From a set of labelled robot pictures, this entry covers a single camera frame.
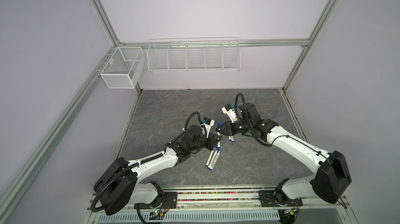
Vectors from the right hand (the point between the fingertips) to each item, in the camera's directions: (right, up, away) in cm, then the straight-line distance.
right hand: (218, 130), depth 77 cm
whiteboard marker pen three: (0, -2, -1) cm, 2 cm away
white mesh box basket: (-60, +37, +25) cm, 75 cm away
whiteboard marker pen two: (+10, -8, +16) cm, 21 cm away
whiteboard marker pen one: (+9, -8, +17) cm, 20 cm away
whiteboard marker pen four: (-4, -17, +9) cm, 20 cm away
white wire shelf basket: (-13, +45, +22) cm, 52 cm away
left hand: (+2, -5, 0) cm, 5 cm away
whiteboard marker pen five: (-2, -18, +8) cm, 20 cm away
